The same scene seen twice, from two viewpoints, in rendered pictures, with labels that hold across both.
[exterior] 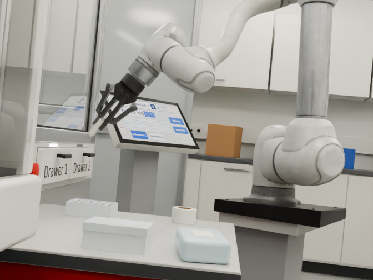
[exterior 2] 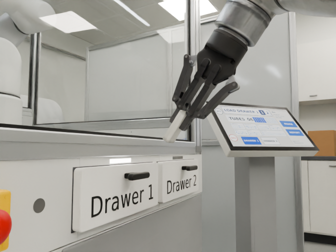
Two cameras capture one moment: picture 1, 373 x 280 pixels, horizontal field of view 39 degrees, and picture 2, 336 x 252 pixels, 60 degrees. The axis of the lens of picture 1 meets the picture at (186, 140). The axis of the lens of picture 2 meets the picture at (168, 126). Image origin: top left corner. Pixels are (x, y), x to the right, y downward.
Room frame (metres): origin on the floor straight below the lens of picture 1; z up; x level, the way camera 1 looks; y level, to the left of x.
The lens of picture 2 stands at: (1.15, 0.09, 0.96)
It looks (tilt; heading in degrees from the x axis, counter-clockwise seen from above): 5 degrees up; 21
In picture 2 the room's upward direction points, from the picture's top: straight up
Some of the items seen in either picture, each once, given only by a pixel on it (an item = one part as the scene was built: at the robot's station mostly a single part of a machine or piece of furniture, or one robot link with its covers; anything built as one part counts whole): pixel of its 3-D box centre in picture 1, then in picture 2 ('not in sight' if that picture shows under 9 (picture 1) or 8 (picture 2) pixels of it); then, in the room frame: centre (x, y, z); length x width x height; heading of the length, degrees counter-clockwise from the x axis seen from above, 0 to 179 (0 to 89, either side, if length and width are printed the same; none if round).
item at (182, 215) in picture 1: (184, 215); not in sight; (1.50, -0.01, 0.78); 0.07 x 0.07 x 0.04
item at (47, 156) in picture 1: (54, 165); (123, 190); (1.71, 0.42, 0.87); 0.29 x 0.02 x 0.11; 176
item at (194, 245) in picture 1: (201, 244); not in sight; (1.07, -0.05, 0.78); 0.15 x 0.10 x 0.04; 6
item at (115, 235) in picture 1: (118, 234); not in sight; (1.07, 0.12, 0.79); 0.13 x 0.09 x 0.05; 85
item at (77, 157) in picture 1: (80, 162); (180, 178); (2.03, 0.40, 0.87); 0.29 x 0.02 x 0.11; 176
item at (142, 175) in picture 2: (63, 155); (134, 175); (1.71, 0.39, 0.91); 0.07 x 0.04 x 0.01; 176
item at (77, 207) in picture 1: (92, 208); not in sight; (1.46, 0.24, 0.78); 0.12 x 0.08 x 0.04; 84
